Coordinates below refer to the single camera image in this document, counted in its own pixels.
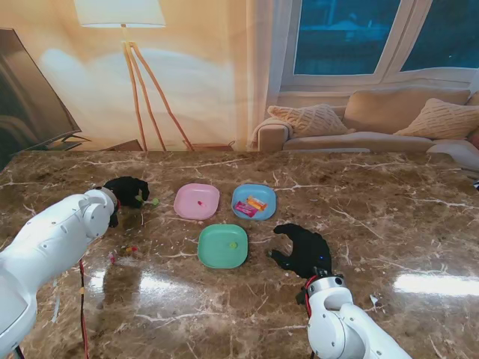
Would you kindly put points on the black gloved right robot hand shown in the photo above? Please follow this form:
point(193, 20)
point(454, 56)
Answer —
point(310, 254)

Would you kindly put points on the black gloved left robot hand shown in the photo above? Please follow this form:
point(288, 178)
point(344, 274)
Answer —
point(127, 190)

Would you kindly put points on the small orange candy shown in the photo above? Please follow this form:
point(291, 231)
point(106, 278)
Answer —
point(130, 249)

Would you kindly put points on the small red candy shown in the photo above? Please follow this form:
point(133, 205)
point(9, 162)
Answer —
point(111, 258)

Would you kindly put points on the orange candy bar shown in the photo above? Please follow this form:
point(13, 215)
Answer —
point(258, 203)

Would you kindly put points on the pink candy bar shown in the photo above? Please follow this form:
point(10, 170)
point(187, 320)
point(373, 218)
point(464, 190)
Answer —
point(245, 209)

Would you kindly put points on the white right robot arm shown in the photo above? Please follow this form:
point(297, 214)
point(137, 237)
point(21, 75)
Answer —
point(337, 329)

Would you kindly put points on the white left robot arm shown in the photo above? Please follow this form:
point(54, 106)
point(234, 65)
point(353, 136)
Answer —
point(56, 239)

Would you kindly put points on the wooden low cabinet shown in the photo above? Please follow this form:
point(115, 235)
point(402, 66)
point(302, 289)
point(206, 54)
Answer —
point(123, 145)

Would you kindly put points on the pink square plastic dish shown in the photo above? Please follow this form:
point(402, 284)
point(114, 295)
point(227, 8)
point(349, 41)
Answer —
point(187, 198)

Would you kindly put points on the blue square plastic dish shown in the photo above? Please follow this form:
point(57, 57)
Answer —
point(243, 190)

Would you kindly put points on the green square plastic dish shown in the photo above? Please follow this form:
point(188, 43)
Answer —
point(217, 239)

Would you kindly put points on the cream knitted cushion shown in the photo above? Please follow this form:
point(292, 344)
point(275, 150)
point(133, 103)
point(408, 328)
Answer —
point(310, 119)
point(441, 119)

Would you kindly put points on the flat screen television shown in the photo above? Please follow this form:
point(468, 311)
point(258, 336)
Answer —
point(26, 97)

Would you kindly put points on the beige sofa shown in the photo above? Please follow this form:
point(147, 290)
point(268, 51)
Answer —
point(393, 104)

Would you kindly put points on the wooden tripod floor lamp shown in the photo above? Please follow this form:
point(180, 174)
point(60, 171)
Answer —
point(119, 13)

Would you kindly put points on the white framed window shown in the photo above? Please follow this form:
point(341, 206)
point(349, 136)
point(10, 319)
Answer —
point(337, 37)

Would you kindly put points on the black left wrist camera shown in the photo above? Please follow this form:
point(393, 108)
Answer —
point(113, 218)

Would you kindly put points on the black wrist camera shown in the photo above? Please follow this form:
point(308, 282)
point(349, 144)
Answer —
point(113, 218)
point(301, 297)

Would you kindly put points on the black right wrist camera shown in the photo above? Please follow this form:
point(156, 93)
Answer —
point(301, 297)

